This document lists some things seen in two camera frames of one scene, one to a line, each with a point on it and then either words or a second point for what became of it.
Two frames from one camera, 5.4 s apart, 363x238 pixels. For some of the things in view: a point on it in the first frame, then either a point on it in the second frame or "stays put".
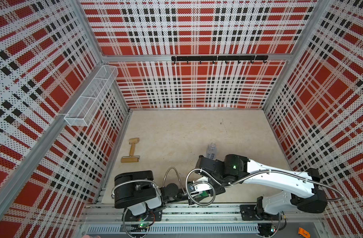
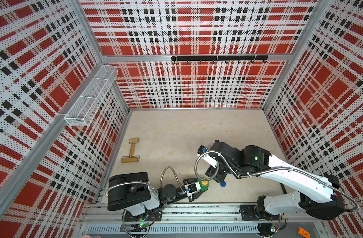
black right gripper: [219, 190] → [211, 172]
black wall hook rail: [222, 59] stays put
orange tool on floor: [303, 232] stays put
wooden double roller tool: [132, 157] stays put
